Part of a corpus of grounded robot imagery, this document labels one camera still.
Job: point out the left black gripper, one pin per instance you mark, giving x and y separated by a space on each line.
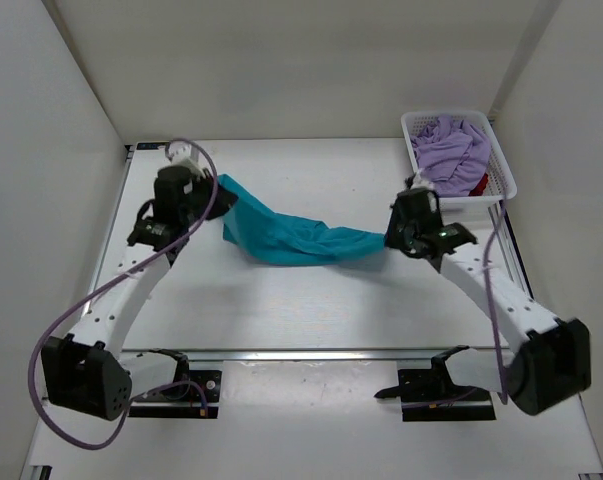
222 202

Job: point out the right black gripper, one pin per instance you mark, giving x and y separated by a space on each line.
391 240

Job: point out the teal t-shirt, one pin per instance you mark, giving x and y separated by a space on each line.
285 240

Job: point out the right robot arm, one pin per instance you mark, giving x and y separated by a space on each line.
539 360

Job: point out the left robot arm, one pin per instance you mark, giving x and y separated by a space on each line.
83 370

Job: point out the red garment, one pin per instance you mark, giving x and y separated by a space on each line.
479 189

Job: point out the lavender t-shirt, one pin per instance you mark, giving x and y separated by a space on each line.
453 154

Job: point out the white plastic basket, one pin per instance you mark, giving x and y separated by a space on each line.
501 184

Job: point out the black label sticker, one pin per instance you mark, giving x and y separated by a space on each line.
150 145

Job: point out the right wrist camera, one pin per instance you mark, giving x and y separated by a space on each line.
417 180

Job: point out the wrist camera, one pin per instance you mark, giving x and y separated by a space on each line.
417 180
185 155

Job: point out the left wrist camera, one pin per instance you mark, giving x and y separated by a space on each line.
185 155

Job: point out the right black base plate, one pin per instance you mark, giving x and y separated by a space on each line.
447 404

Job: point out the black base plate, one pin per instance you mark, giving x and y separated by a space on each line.
447 404
185 402

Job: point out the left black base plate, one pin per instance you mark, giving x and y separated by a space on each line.
185 402

